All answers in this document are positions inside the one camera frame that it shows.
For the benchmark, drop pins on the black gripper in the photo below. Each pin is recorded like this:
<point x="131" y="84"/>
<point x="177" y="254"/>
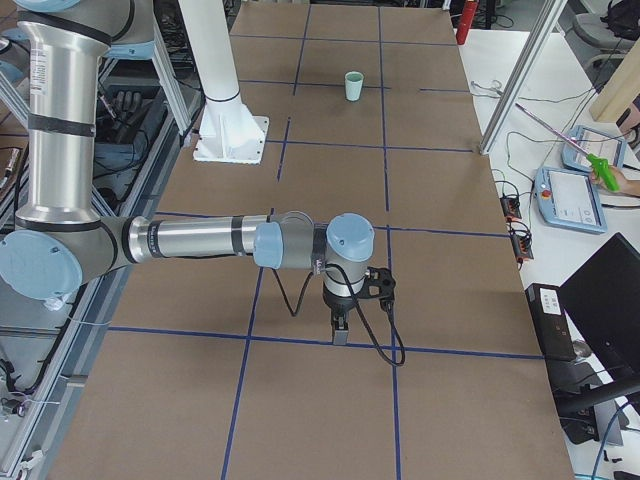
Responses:
<point x="336" y="303"/>

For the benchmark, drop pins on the mint green cup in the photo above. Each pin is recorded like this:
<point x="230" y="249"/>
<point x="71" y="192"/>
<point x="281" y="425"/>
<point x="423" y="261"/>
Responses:
<point x="354" y="75"/>
<point x="353" y="90"/>

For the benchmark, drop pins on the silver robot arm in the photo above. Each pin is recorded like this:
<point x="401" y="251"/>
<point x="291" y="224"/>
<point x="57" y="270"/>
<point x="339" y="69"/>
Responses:
<point x="60" y="242"/>

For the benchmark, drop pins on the person's hand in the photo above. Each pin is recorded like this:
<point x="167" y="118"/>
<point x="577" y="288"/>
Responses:
<point x="626" y="186"/>

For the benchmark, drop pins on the black computer box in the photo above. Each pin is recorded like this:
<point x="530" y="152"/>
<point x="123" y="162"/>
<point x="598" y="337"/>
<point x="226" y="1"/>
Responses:
<point x="550" y="322"/>

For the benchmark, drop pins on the orange black electronics board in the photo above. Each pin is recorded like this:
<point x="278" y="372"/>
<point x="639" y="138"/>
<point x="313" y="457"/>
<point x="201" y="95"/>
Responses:
<point x="511" y="208"/>

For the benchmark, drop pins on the near teach pendant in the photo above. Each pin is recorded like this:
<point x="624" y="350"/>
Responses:
<point x="567" y="199"/>

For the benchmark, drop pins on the teach pendant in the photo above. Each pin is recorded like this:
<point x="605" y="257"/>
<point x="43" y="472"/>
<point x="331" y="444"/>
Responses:
<point x="603" y="145"/>
<point x="567" y="199"/>

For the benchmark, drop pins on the black monitor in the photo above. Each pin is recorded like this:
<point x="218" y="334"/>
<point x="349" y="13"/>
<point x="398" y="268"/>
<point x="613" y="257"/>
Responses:
<point x="602" y="300"/>

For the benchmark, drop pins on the far teach pendant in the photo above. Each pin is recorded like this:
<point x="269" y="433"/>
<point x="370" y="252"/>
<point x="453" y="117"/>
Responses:
<point x="603" y="145"/>

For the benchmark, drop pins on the red fire extinguisher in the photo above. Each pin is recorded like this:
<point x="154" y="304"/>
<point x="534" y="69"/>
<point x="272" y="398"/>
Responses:
<point x="465" y="21"/>

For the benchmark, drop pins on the wooden plank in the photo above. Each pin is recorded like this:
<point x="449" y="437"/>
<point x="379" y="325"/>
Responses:
<point x="620" y="91"/>

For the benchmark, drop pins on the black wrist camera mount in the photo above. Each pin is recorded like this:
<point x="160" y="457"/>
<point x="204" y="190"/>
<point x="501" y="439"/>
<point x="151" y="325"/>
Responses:
<point x="379" y="284"/>

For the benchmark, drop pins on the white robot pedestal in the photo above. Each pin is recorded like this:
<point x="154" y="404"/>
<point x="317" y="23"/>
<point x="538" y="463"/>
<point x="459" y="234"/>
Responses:
<point x="228" y="131"/>

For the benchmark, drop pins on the green handled grabber tool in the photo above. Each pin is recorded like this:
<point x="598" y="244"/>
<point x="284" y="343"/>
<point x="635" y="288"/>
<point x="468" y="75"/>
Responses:
<point x="599" y="165"/>

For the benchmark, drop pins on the aluminium table frame rail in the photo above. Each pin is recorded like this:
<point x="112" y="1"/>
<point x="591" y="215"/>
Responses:
<point x="53" y="353"/>

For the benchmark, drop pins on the aluminium frame post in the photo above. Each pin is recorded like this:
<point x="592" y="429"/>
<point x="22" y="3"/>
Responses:
<point x="531" y="51"/>

